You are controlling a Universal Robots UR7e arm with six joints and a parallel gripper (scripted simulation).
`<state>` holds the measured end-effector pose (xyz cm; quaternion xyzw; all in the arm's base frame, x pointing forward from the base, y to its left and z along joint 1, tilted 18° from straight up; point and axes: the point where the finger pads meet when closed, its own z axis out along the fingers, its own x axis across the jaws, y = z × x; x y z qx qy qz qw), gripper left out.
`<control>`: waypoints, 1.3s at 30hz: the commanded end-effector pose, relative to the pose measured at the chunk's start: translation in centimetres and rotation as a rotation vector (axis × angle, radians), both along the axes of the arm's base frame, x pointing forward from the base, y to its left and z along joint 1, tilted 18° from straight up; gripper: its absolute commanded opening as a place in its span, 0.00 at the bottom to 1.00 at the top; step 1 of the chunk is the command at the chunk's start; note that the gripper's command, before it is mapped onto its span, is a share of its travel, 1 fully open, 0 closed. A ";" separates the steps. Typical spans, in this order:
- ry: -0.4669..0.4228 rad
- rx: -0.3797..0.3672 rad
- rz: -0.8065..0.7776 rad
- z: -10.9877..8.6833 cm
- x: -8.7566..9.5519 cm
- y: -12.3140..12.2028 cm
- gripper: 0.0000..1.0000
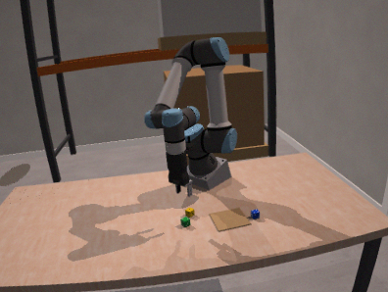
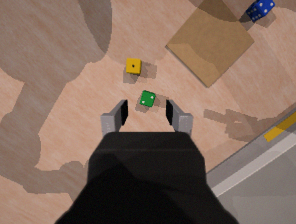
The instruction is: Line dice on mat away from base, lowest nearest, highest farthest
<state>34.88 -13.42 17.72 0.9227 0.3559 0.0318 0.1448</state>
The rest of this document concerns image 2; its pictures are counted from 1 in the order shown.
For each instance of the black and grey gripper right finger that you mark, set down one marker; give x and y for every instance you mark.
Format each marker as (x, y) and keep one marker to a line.
(180, 121)

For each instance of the yellow die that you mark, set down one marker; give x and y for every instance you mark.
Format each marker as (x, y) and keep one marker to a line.
(133, 66)

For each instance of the tan flat mat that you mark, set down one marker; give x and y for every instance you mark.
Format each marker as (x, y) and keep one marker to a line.
(210, 40)

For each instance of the green die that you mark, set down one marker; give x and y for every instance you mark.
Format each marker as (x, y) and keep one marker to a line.
(147, 98)

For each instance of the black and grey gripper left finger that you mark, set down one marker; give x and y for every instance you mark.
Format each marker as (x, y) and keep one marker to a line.
(112, 121)

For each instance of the blue die with white pips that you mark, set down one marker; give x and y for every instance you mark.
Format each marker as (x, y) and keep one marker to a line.
(259, 9)

